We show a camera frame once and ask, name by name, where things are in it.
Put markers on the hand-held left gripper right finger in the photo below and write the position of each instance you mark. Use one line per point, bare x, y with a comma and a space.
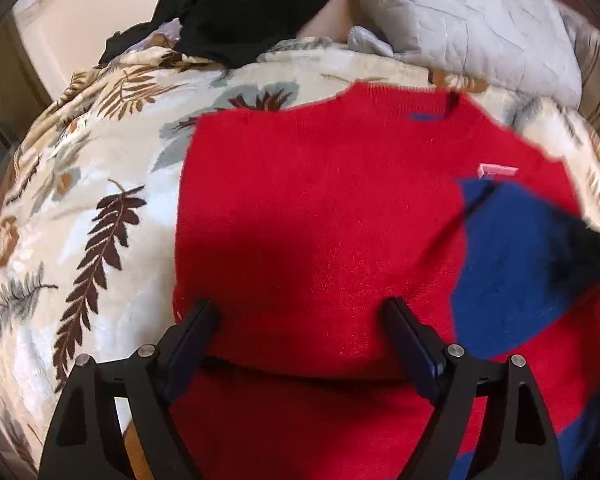
422, 357

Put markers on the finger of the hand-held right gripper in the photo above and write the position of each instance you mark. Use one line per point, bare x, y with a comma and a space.
587, 250

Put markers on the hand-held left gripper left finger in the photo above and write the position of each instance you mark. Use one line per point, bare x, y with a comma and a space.
182, 360

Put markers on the red and blue sweater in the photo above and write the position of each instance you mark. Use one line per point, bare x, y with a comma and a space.
330, 210

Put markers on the leaf print blanket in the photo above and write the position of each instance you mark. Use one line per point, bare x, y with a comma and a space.
90, 170

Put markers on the grey quilted pillow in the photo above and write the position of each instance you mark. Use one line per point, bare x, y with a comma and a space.
470, 15

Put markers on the small grey cloth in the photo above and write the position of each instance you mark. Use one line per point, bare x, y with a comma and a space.
370, 41

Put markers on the wooden cabinet with glass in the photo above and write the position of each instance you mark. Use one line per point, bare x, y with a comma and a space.
2, 105

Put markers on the black cloth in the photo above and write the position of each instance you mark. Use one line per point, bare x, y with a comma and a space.
240, 5

